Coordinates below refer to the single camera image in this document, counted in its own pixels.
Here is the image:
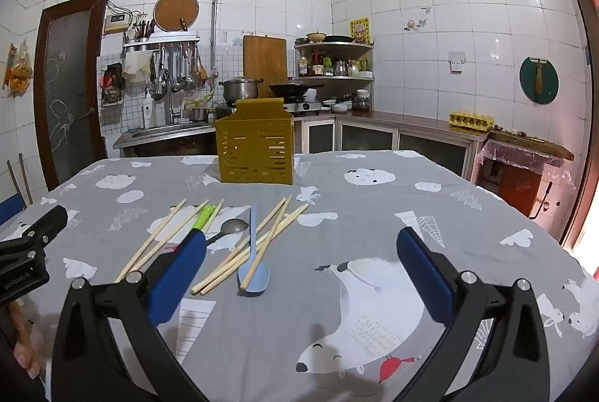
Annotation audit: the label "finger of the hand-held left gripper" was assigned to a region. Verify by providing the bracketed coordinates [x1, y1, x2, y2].
[0, 204, 69, 263]

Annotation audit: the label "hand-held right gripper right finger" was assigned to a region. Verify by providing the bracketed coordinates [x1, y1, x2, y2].
[397, 226, 550, 402]

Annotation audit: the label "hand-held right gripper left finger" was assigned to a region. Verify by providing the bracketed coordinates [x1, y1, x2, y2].
[51, 231, 209, 402]

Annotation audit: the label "pile of wooden chopsticks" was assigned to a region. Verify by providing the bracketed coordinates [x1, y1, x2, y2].
[115, 195, 310, 296]

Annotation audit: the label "green handled metal utensil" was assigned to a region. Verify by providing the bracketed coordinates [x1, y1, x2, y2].
[189, 204, 218, 234]

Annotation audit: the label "grey metal spoon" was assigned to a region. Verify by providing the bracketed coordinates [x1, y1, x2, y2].
[203, 218, 250, 246]

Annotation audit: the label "light blue plastic spoon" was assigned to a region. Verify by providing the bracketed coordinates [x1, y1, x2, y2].
[237, 205, 271, 296]

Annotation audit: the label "yellow perforated utensil holder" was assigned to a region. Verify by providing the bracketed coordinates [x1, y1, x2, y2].
[214, 98, 295, 186]

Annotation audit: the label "person's left hand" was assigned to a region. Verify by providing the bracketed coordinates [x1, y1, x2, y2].
[0, 300, 53, 384]

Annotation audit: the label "blue chair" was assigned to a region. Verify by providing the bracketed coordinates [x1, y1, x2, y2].
[0, 194, 26, 227]

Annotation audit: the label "brown frosted glass door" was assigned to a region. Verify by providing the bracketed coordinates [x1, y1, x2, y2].
[35, 0, 109, 191]

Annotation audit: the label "steel kitchen sink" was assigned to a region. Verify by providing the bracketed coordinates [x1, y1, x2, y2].
[112, 121, 218, 157]

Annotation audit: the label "kitchen counter cabinet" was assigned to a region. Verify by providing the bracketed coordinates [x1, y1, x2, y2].
[295, 112, 487, 179]

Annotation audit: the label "orange hanging bag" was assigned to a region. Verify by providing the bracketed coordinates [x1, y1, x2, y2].
[4, 42, 33, 96]

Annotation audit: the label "red and black hanging gloves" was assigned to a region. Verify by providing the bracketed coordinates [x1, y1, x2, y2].
[100, 63, 126, 108]

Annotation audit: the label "yellow egg carton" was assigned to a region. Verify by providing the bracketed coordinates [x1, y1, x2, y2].
[449, 111, 495, 130]

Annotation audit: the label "steel faucet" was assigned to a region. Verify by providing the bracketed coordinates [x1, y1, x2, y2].
[156, 70, 182, 125]

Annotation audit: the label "thick wooden chopping block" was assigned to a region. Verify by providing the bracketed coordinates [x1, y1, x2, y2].
[487, 128, 575, 162]

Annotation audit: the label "white hanging cloth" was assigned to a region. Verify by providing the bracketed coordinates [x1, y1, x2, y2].
[122, 51, 153, 83]

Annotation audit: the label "steel pot with lid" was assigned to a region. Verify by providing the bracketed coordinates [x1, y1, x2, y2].
[218, 76, 260, 102]

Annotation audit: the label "steel gas stove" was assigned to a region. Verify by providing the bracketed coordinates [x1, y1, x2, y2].
[285, 99, 323, 115]

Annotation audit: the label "black wok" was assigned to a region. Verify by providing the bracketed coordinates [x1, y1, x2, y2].
[269, 79, 325, 98]

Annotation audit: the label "rectangular wooden cutting board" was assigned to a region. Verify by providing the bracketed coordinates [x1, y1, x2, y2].
[242, 35, 288, 98]

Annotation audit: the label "green round board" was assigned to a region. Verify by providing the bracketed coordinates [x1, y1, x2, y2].
[519, 56, 560, 106]

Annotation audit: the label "steel corner shelf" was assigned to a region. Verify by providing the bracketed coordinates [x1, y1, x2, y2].
[294, 41, 376, 85]

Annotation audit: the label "round wooden board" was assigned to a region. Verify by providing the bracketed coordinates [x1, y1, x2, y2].
[153, 0, 200, 33]

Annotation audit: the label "wooden broom handle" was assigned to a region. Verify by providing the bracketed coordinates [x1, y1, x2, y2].
[7, 159, 23, 199]
[19, 153, 33, 204]

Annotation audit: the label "white wall device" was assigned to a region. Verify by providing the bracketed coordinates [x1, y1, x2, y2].
[104, 11, 131, 33]

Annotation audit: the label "steel wall utensil rack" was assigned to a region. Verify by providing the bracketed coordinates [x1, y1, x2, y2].
[122, 34, 202, 96]

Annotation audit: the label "cartoon wall stickers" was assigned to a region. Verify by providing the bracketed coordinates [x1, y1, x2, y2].
[403, 6, 434, 33]

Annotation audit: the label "yellow wall poster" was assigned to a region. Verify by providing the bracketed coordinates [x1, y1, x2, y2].
[349, 17, 370, 43]

